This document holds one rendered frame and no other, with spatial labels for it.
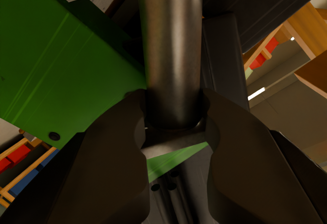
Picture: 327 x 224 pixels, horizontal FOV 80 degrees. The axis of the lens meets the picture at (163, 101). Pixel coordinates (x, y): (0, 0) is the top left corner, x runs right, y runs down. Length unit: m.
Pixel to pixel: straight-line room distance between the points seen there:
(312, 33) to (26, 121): 0.94
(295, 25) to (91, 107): 0.87
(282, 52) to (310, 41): 8.55
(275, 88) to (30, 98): 7.62
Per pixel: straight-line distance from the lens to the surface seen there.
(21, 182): 5.44
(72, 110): 0.17
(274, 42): 3.83
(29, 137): 0.42
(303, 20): 0.96
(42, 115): 0.19
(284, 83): 7.68
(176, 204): 0.21
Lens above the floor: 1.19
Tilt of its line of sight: 8 degrees up
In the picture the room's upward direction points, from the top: 136 degrees clockwise
